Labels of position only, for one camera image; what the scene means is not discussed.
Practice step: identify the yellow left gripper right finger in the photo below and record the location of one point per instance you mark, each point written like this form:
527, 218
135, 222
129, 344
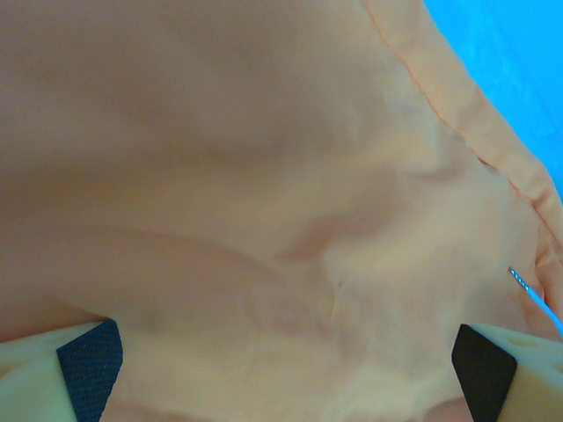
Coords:
519, 378

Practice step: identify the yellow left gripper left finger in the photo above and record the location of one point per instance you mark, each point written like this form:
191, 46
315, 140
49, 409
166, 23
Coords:
35, 378

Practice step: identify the light orange smooth shorts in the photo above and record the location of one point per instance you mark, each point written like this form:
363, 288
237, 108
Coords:
220, 176

